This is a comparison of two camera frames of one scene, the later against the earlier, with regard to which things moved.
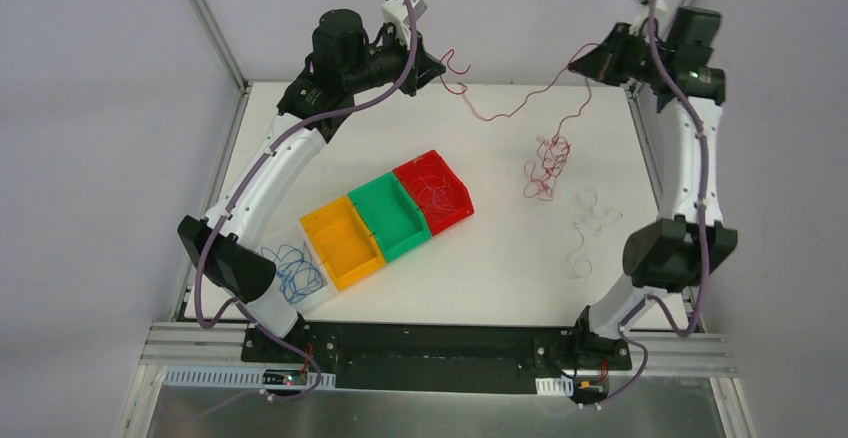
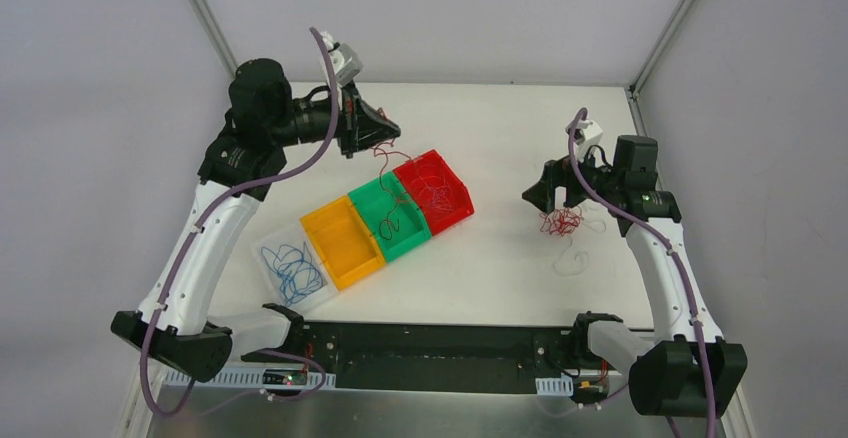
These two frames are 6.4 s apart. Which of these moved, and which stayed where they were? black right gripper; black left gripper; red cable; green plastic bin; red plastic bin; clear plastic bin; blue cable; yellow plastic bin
Moved: black right gripper; red cable; black left gripper
Stayed: yellow plastic bin; blue cable; clear plastic bin; green plastic bin; red plastic bin
